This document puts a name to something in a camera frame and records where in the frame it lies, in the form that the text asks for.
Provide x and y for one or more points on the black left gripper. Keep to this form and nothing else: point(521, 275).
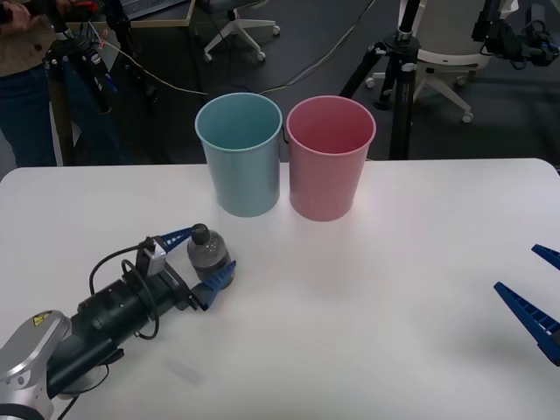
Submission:
point(175, 291)

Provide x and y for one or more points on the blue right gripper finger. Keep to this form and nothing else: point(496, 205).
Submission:
point(550, 256)
point(538, 326)

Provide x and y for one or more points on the small dark plastic bottle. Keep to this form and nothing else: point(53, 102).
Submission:
point(205, 254)

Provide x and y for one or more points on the pale blue waste bin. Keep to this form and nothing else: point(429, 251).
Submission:
point(245, 179)

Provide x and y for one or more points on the pink waste bin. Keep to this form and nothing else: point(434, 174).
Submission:
point(326, 184)

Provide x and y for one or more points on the black device on stand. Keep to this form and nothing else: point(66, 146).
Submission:
point(512, 41)

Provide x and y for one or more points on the white office chair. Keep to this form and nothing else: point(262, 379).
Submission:
point(450, 57)

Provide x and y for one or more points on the tall black tripod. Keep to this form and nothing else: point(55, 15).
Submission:
point(401, 87)

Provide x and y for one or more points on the person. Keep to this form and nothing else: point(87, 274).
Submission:
point(22, 109)

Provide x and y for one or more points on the white office chair base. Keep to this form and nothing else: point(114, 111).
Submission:
point(238, 28)

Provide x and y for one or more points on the wooden edged desk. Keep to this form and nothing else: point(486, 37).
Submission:
point(184, 19)

